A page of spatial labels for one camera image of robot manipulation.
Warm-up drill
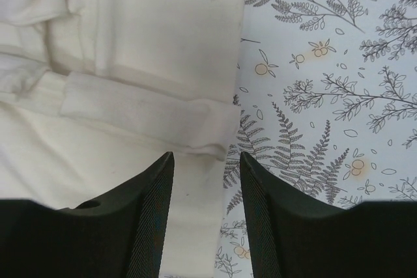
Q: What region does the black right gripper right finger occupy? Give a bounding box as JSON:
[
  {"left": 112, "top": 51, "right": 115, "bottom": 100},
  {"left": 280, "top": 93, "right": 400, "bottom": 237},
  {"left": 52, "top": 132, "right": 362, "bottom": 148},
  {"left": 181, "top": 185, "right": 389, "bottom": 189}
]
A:
[{"left": 240, "top": 152, "right": 416, "bottom": 277}]

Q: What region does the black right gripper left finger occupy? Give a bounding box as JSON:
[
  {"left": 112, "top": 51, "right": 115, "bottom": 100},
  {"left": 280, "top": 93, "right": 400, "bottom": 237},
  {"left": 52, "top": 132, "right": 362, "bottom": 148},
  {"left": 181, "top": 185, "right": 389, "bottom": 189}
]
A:
[{"left": 1, "top": 152, "right": 175, "bottom": 277}]

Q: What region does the cream white t shirt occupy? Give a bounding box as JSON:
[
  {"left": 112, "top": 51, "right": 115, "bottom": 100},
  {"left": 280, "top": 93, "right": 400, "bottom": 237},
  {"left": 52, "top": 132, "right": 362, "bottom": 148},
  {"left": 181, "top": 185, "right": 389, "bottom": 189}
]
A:
[{"left": 1, "top": 0, "right": 244, "bottom": 277}]

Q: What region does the floral patterned table mat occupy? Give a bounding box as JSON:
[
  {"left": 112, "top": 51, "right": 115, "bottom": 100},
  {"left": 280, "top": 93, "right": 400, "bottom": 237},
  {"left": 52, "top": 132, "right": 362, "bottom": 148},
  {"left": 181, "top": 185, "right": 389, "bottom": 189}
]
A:
[{"left": 214, "top": 0, "right": 416, "bottom": 277}]

